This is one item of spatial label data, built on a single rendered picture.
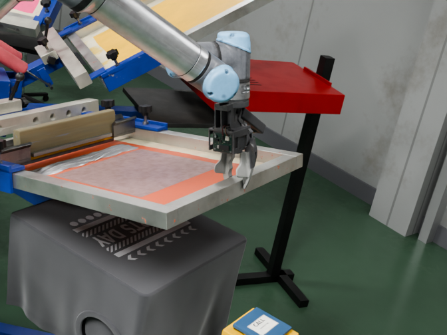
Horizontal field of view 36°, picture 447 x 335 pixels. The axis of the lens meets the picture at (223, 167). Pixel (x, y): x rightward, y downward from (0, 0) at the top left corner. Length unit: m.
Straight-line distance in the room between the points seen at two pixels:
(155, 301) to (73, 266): 0.24
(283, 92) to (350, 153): 2.09
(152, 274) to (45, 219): 0.36
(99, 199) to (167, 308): 0.37
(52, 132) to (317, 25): 3.32
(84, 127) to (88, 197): 0.50
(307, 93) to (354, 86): 1.92
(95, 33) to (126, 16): 1.67
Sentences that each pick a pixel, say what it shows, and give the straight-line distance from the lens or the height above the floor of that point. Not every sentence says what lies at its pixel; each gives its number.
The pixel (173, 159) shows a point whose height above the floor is 1.12.
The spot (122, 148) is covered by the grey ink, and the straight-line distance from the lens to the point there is 2.04.
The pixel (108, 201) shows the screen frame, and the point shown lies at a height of 1.18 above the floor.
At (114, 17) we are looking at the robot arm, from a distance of 1.28.
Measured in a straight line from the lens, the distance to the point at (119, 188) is 1.69.
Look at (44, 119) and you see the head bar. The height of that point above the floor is 1.07.
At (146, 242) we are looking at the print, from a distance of 1.84.
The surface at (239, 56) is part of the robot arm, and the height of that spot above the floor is 1.51.
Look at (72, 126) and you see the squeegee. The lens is 2.00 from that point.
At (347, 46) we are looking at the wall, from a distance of 4.84.
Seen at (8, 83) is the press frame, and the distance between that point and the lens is 2.61.
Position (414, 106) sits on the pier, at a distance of 4.34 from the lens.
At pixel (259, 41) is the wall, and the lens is 5.44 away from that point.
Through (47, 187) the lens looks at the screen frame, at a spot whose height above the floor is 1.13.
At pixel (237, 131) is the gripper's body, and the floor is 1.36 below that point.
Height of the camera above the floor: 1.88
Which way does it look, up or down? 23 degrees down
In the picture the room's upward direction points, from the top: 12 degrees clockwise
